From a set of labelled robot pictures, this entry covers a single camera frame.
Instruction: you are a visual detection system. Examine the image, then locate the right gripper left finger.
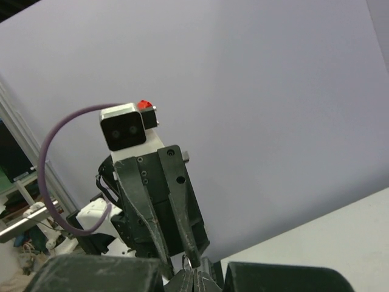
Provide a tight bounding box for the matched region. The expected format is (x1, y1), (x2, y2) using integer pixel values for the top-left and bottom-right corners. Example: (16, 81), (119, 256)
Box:
(29, 254), (195, 292)

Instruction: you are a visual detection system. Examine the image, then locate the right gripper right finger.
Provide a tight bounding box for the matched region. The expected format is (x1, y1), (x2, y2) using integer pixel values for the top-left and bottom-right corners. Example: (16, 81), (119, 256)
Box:
(193, 261), (356, 292)

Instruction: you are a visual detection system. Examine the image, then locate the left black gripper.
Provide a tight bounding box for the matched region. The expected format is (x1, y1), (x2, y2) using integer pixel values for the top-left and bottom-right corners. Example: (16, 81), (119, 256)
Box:
(113, 145), (209, 273)

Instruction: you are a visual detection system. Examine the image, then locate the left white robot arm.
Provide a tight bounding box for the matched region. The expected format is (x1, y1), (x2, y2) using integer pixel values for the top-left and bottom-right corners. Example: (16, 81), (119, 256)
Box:
(67, 145), (210, 277)

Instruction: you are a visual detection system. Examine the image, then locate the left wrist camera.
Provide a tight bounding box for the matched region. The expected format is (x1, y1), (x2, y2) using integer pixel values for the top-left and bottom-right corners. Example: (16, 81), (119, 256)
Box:
(100, 103), (158, 151)

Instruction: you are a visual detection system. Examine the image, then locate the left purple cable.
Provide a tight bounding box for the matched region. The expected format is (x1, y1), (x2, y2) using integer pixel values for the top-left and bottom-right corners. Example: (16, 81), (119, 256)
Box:
(38, 103), (122, 237)

